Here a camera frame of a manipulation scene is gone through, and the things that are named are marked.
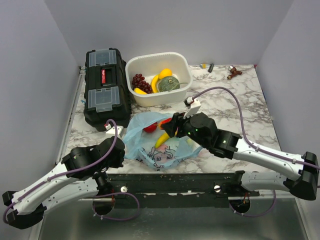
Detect yellow fake banana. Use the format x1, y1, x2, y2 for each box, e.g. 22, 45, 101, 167
155, 132, 170, 149
150, 75, 159, 93
133, 87, 148, 95

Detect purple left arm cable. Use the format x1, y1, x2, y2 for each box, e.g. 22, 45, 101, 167
2, 119, 118, 224

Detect black mounting rail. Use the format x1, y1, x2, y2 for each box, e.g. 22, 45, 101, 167
91, 170, 260, 210

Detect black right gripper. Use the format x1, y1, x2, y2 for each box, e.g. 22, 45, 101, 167
162, 108, 208, 149

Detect red orange fake strawberry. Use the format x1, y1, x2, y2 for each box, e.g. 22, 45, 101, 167
158, 117, 172, 129

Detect red fake apple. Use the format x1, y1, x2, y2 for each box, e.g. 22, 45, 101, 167
143, 122, 158, 134

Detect blue printed plastic bag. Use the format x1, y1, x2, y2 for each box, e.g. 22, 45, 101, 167
123, 112, 203, 171

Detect yellow fake lemon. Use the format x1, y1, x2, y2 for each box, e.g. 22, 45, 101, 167
158, 68, 172, 80

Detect black toolbox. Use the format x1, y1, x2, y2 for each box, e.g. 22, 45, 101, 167
83, 48, 132, 132

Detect dark red fake grapes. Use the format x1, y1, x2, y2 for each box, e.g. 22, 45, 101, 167
131, 73, 153, 94

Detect black screwdriver bit holder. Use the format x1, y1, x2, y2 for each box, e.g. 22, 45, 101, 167
208, 63, 215, 73

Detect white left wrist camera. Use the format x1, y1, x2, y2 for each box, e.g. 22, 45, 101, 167
105, 124, 125, 138

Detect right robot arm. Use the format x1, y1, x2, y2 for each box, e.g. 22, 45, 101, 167
161, 113, 320, 201

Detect yellow hex key set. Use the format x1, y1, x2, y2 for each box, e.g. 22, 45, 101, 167
199, 63, 210, 69

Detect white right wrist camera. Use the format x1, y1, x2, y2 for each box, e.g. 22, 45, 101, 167
183, 97, 201, 119

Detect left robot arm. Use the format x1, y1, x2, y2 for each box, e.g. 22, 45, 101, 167
2, 136, 125, 230

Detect brown brass faucet valve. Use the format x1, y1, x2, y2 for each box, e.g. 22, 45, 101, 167
227, 65, 243, 80

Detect aluminium frame rail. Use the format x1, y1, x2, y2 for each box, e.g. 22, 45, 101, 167
27, 66, 87, 240

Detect white plastic basin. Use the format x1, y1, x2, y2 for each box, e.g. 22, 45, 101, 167
125, 52, 193, 107

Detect green netted fake melon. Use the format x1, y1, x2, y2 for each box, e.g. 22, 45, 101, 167
158, 76, 180, 92

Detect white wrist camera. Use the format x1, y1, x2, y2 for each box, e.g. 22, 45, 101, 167
105, 124, 125, 138
183, 97, 201, 119

